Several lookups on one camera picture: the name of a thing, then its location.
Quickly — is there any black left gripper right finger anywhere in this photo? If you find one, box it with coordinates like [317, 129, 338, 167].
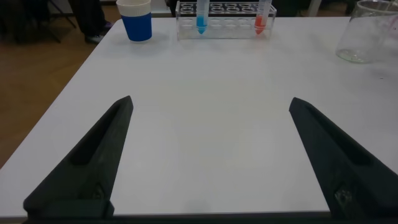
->
[288, 96, 398, 220]

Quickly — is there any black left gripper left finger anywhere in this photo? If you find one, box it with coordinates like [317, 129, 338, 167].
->
[23, 95, 134, 220]

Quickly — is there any blue pigment test tube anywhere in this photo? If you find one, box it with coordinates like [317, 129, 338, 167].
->
[195, 0, 210, 35]

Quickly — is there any clear glass beaker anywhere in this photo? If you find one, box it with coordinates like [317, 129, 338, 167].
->
[335, 0, 398, 65]

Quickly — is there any red pigment test tube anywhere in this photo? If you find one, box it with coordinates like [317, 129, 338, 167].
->
[254, 0, 273, 35]

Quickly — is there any clear acrylic test tube rack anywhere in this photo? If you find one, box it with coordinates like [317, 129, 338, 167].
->
[175, 0, 277, 40]

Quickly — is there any blue white paper cup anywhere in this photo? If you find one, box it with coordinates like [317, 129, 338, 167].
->
[116, 0, 153, 42]

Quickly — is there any person in white t-shirt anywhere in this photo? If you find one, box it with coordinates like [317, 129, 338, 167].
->
[68, 0, 114, 44]

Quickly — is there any black folding chair with jacket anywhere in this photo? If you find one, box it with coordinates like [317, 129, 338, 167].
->
[0, 0, 77, 44]

